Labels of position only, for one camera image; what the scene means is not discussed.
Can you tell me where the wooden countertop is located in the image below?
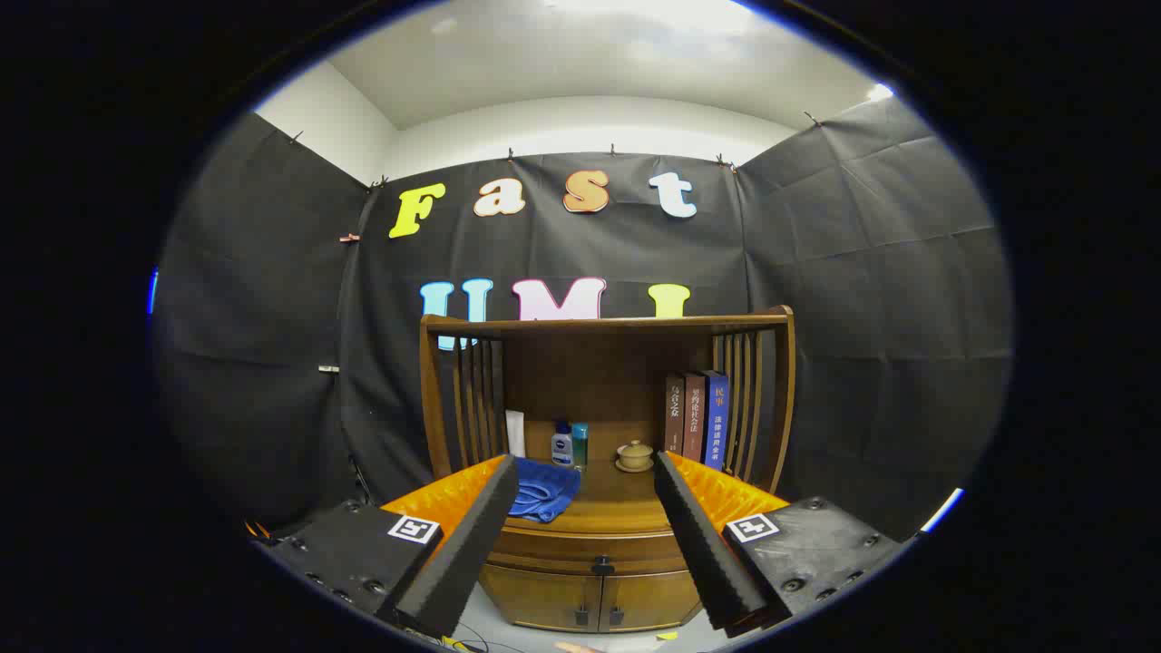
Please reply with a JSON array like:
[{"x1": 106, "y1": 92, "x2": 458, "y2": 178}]
[{"x1": 454, "y1": 458, "x2": 763, "y2": 536}]

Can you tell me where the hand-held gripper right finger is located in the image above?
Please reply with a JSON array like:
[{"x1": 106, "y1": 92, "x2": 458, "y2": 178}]
[{"x1": 653, "y1": 451, "x2": 905, "y2": 638}]

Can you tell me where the black backdrop cloth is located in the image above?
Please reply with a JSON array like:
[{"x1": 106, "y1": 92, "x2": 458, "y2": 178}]
[{"x1": 152, "y1": 95, "x2": 1015, "y2": 545}]

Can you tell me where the wooden drawer with black knob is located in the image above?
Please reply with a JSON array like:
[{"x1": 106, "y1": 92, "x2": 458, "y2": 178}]
[{"x1": 483, "y1": 524, "x2": 692, "y2": 578}]

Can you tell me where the wooden cabinet door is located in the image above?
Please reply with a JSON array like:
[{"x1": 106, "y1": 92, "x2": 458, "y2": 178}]
[
  {"x1": 599, "y1": 570, "x2": 704, "y2": 633},
  {"x1": 478, "y1": 564, "x2": 602, "y2": 633}
]

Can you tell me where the blue towel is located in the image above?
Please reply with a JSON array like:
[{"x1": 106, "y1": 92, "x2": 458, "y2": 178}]
[{"x1": 508, "y1": 456, "x2": 582, "y2": 524}]

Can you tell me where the dark brown book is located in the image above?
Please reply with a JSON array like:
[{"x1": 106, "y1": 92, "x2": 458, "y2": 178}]
[{"x1": 664, "y1": 374, "x2": 688, "y2": 454}]

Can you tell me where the reddish brown book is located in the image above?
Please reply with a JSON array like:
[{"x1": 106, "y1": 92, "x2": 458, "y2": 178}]
[{"x1": 683, "y1": 372, "x2": 707, "y2": 462}]

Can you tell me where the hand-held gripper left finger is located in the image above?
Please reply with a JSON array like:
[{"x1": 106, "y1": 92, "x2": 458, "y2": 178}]
[{"x1": 263, "y1": 453, "x2": 520, "y2": 638}]

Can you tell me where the wooden cabinet with shelf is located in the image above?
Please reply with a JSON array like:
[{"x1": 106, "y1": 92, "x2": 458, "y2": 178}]
[{"x1": 419, "y1": 306, "x2": 797, "y2": 634}]

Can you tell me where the blue book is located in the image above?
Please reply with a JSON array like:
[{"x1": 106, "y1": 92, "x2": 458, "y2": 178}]
[{"x1": 702, "y1": 370, "x2": 730, "y2": 469}]

